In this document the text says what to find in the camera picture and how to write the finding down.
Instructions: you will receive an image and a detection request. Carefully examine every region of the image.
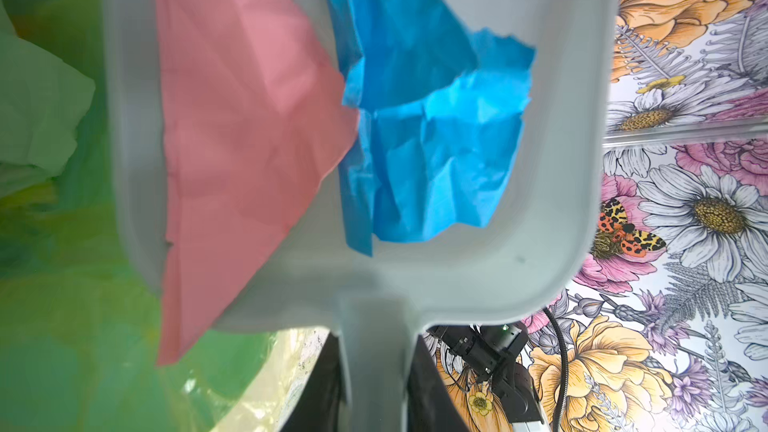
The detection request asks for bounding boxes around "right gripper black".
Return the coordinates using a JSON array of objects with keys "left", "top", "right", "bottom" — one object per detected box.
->
[{"left": 427, "top": 322, "right": 546, "bottom": 426}]

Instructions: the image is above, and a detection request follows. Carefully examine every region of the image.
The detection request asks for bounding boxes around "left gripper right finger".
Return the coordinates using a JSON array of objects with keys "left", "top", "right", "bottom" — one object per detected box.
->
[{"left": 407, "top": 337, "right": 468, "bottom": 432}]

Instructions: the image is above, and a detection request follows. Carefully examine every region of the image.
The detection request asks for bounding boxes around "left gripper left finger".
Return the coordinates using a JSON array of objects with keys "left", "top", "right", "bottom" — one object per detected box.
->
[{"left": 280, "top": 334, "right": 343, "bottom": 432}]

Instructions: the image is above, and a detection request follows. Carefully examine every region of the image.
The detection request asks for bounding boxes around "grey-blue dustpan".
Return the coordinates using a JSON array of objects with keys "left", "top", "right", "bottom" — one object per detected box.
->
[{"left": 102, "top": 0, "right": 617, "bottom": 431}]

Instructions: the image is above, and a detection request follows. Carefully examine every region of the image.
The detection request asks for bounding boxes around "green bin with bag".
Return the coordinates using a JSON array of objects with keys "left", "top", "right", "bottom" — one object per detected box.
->
[{"left": 1, "top": 0, "right": 325, "bottom": 431}]

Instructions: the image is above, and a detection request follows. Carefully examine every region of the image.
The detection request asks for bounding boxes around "blue paper scrap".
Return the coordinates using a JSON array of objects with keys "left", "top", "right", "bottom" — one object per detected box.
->
[{"left": 327, "top": 0, "right": 535, "bottom": 255}]

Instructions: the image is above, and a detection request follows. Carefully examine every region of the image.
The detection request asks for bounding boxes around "pink paper scrap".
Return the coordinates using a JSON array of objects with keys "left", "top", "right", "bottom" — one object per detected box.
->
[{"left": 155, "top": 0, "right": 359, "bottom": 366}]

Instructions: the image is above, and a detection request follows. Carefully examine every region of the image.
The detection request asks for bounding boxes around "light green paper scrap right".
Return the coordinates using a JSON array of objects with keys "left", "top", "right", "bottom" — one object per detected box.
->
[{"left": 1, "top": 9, "right": 95, "bottom": 197}]

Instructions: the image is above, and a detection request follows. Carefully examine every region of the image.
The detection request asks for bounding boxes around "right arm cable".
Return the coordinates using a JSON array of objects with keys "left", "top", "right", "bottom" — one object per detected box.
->
[{"left": 541, "top": 307, "right": 570, "bottom": 432}]

